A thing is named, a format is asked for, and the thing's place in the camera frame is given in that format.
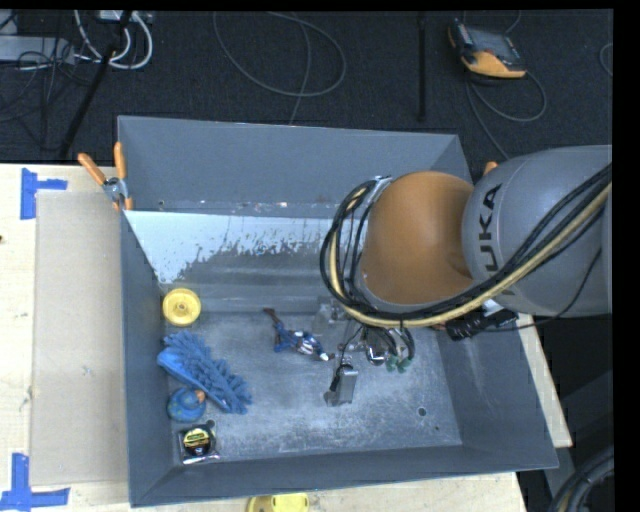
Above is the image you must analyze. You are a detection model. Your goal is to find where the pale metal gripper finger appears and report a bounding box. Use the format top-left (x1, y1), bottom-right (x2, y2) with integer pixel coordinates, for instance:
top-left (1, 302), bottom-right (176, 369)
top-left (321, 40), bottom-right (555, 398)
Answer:
top-left (323, 352), bottom-right (347, 407)
top-left (337, 366), bottom-right (360, 405)

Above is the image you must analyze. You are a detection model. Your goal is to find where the grey metal bin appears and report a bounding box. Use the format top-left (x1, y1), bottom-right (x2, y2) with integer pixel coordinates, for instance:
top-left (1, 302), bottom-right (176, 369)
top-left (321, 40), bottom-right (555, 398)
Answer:
top-left (116, 115), bottom-right (560, 508)

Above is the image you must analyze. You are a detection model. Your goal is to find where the blue toy figure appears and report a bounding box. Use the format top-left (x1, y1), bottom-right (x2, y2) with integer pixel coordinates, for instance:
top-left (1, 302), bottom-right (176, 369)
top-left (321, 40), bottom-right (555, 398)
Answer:
top-left (262, 306), bottom-right (336, 363)

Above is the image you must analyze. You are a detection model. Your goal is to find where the blue fuzzy duster mitt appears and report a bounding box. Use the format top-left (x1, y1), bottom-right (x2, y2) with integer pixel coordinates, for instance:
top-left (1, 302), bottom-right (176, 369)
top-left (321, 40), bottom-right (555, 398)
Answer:
top-left (156, 329), bottom-right (253, 416)

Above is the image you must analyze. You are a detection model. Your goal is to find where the black and yellow tape measure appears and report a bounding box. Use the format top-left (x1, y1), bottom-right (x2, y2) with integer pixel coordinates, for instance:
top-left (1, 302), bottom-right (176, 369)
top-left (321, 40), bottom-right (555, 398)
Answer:
top-left (177, 423), bottom-right (222, 466)

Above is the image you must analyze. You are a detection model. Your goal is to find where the blue rubber duck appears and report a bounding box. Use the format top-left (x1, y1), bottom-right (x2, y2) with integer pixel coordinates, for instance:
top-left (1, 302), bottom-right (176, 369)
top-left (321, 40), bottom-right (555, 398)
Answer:
top-left (166, 386), bottom-right (208, 424)

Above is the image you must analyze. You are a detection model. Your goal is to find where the yellow round wheel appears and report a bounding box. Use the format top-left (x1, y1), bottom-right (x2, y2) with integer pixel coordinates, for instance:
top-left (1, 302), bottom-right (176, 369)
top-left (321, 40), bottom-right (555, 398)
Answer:
top-left (161, 287), bottom-right (203, 328)

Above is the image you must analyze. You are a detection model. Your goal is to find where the pale cardboard board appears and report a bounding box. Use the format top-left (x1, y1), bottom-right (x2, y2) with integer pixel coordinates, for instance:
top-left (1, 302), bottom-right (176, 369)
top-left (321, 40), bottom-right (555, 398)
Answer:
top-left (28, 189), bottom-right (132, 487)

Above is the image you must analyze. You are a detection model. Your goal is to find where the black cylinder on white bracket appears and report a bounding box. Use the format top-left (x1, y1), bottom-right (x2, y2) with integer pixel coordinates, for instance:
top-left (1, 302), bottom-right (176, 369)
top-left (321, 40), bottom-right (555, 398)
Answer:
top-left (444, 301), bottom-right (520, 342)

